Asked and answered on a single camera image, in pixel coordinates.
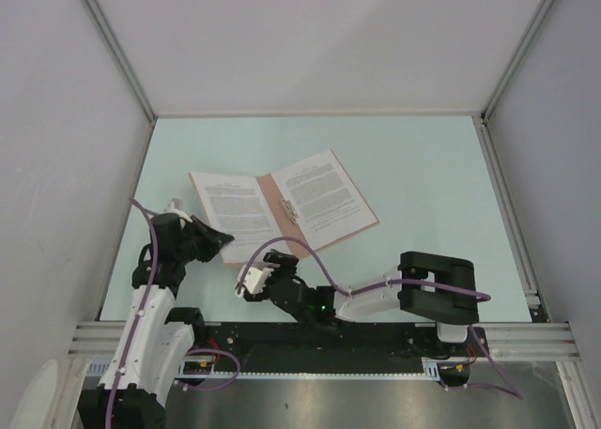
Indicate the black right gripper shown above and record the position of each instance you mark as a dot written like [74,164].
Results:
[288,267]

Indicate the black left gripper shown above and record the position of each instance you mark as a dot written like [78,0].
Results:
[210,246]

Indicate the white paper sheet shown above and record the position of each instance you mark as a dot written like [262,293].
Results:
[236,205]

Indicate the metal folder clip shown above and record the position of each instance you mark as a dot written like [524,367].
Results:
[289,210]

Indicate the printed text paper sheet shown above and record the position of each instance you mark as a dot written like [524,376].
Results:
[325,202]

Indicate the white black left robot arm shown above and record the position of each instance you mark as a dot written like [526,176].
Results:
[158,334]

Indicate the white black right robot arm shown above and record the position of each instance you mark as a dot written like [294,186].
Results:
[435,287]

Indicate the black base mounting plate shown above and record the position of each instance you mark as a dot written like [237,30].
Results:
[419,338]

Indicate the aluminium front frame rail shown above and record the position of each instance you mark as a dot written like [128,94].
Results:
[505,341]

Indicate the slotted grey cable duct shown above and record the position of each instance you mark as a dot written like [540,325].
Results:
[428,371]

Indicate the aluminium right side rail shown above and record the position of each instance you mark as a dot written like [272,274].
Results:
[525,269]

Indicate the aluminium left corner post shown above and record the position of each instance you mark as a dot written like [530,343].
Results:
[110,40]

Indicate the aluminium corner post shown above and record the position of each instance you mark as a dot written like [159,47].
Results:
[524,46]
[110,40]

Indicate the aluminium right corner post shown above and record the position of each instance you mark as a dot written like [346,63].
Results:
[524,46]

